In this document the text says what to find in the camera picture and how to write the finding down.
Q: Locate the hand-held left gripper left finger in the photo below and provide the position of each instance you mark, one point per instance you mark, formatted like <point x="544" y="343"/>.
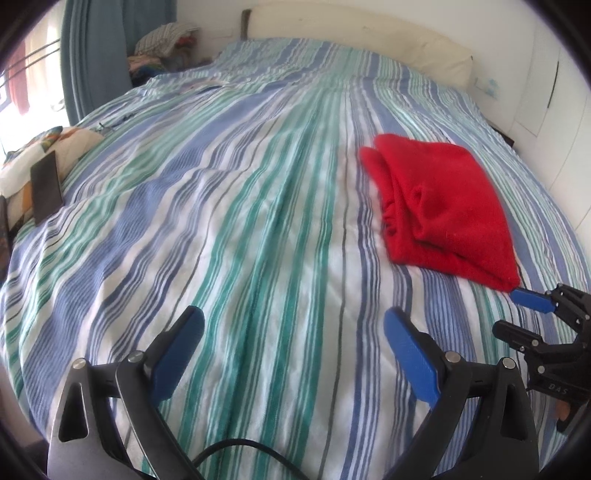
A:
<point x="175" y="353"/>

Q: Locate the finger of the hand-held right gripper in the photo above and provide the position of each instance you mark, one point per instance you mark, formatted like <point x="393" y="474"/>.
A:
<point x="531" y="298"/>
<point x="515" y="334"/>

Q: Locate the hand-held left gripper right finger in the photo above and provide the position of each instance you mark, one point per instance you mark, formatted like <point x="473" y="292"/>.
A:
<point x="411" y="355"/>

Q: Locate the red knit sweater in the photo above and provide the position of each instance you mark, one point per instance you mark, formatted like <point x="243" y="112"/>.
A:
<point x="443" y="203"/>

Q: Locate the pile of clothes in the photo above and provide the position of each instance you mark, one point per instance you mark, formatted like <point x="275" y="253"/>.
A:
<point x="161" y="46"/>

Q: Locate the white wardrobe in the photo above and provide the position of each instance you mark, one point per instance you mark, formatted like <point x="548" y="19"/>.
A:
<point x="554" y="138"/>

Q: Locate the striped bedspread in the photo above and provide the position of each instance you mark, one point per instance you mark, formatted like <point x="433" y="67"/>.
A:
<point x="254" y="207"/>

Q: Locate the dark brown flat case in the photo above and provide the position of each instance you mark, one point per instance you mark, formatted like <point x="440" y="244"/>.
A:
<point x="46" y="189"/>

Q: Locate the patterned pillow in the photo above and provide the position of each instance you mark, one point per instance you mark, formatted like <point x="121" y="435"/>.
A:
<point x="74" y="141"/>

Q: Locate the blue curtain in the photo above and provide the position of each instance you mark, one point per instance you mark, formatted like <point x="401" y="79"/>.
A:
<point x="97" y="46"/>

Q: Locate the wall socket panel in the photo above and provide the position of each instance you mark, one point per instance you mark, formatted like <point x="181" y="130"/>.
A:
<point x="488" y="87"/>

